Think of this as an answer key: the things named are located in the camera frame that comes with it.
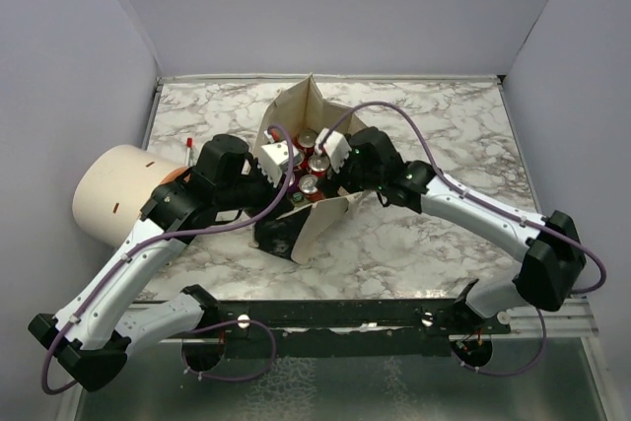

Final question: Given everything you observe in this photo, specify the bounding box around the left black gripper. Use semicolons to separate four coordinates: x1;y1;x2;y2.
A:
216;158;295;226

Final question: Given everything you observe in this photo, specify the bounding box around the beige canvas tote bag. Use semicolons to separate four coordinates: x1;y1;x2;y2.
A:
252;76;367;264

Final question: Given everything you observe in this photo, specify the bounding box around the red cola can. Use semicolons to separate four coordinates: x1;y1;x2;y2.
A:
308;153;330;177

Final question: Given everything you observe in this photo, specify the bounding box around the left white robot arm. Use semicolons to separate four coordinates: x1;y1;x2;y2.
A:
28;134;296;395

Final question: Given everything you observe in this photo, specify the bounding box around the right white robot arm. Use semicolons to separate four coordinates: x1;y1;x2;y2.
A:
315;127;586;333

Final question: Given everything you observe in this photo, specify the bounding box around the red white marker pen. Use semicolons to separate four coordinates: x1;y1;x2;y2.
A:
185;137;193;166

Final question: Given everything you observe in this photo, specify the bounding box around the purple fanta can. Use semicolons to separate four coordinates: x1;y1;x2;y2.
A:
287;178;304;203

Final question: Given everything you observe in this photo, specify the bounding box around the red cola can three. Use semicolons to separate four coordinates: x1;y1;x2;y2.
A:
298;174;323;202

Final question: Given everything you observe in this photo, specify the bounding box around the red cola can two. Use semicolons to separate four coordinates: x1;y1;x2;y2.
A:
294;128;318;153

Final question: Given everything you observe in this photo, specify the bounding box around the cream cylindrical container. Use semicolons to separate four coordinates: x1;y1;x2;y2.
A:
72;145;185;247

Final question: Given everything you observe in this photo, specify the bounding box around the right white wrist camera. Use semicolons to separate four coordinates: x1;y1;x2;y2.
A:
314;128;351;173

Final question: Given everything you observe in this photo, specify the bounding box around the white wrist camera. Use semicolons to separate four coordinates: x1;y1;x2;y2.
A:
314;128;351;173
258;127;299;186

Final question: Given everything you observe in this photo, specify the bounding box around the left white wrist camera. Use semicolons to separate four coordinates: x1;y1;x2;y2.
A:
258;127;299;186

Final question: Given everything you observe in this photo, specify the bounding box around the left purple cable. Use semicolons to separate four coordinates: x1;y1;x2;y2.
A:
41;122;297;395

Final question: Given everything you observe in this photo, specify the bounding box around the purple cable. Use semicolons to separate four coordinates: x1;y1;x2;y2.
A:
315;101;608;377
41;122;297;395

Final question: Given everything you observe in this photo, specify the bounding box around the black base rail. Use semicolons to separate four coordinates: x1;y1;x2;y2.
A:
200;299;510;358

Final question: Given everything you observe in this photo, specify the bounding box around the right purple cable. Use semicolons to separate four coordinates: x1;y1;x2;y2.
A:
315;101;608;377

